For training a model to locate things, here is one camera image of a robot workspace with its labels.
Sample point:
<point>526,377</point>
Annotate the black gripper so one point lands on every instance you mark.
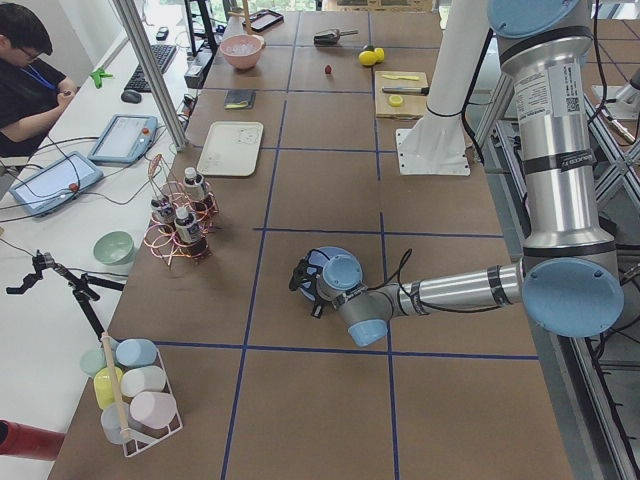
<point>316,291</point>

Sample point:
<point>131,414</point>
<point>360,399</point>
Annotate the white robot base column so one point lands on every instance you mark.
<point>436,144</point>

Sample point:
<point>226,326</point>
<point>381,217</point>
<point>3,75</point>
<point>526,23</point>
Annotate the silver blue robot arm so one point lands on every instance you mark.
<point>567,277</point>

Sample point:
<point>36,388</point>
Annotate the blue round plate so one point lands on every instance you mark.
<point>341,273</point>

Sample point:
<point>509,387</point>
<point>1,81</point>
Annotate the dark tea bottle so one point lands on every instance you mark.
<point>195,188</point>
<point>189,232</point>
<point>163,212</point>

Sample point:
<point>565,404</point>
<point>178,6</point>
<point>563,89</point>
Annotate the white cup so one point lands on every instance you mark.
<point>138,380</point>

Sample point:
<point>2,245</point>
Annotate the cream bear tray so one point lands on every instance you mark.
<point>231,149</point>

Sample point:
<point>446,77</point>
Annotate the pink cup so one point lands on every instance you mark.
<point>153,409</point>

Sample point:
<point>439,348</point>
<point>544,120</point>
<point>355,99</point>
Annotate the blue cup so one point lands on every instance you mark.
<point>137,352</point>

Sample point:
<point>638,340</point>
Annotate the green bowl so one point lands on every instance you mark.
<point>114,248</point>

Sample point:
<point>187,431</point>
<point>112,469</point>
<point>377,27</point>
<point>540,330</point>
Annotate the wooden cutting board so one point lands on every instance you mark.
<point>413,106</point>

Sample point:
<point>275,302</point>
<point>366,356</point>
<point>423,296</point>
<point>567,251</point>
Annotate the grey folded cloth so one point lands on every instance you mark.
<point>239,99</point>

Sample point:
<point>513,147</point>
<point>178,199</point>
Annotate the yellow cup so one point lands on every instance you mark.
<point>103,388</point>

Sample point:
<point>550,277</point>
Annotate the yellow plastic knife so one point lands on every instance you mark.
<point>400,77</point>

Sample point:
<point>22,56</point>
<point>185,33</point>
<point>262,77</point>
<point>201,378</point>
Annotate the blue teach pendant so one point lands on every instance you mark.
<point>58,183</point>
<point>125,140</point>

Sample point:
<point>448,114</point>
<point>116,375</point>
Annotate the yellow lemon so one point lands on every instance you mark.
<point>380,54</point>
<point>369,58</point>

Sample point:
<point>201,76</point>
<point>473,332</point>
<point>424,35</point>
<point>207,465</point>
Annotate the pink bowl of ice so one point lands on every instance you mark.
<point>242,51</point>

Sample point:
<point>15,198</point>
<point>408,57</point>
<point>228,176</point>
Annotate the metal ice scoop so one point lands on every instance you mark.
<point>331,36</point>

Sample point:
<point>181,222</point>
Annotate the black computer mouse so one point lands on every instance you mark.
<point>131,96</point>

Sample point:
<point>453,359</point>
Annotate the wooden cup stand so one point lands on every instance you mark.
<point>246,12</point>

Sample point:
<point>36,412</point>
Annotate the green plastic clip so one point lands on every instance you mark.
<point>98,76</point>

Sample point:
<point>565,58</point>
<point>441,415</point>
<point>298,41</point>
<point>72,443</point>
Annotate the red cylinder bottle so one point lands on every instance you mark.
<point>25,441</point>

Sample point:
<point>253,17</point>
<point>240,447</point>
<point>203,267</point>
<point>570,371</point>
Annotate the seated person in black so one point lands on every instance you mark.
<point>34,95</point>

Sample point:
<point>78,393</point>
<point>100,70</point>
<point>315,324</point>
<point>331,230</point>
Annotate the copper wire bottle rack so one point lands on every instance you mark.
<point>167,246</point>

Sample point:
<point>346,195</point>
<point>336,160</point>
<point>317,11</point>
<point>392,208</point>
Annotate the white wire cup rack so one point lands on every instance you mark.
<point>117,423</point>

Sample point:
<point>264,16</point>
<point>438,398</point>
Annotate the aluminium frame post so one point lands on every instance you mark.
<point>136,33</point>

